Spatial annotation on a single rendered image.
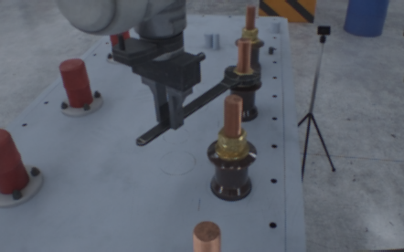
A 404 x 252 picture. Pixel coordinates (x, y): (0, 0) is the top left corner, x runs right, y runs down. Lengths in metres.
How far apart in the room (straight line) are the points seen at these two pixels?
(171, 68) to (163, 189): 0.26
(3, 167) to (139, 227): 0.29
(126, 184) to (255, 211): 0.27
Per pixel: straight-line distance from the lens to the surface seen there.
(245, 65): 0.83
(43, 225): 0.71
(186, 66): 0.56
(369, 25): 5.61
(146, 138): 0.64
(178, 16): 0.55
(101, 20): 0.34
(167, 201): 0.68
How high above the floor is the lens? 1.87
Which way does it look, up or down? 36 degrees down
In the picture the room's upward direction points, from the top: 2 degrees counter-clockwise
